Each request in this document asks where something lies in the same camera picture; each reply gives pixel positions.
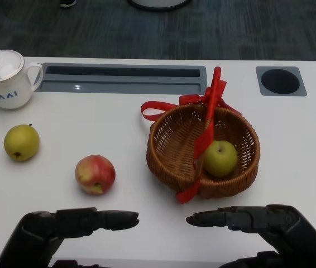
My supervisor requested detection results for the wicker basket with red ribbon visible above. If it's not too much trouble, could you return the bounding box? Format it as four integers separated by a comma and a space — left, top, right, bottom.
140, 66, 261, 204

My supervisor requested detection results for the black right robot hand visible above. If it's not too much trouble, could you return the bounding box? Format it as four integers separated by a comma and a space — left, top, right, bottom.
185, 204, 316, 268

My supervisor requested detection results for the red apple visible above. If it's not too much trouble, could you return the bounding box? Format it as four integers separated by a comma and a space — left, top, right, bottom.
75, 155, 116, 195

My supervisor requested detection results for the black white chair base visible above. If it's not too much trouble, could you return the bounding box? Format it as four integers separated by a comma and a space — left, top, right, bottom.
126, 0, 193, 12

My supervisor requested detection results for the yellow-green pear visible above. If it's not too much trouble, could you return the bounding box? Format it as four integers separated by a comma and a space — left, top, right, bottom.
3, 123, 40, 162
204, 140, 238, 179

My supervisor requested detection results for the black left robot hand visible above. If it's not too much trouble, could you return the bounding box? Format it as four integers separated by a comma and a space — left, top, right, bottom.
0, 207, 140, 268

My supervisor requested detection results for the white ceramic mug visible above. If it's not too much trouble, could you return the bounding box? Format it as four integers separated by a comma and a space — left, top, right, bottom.
0, 63, 44, 110

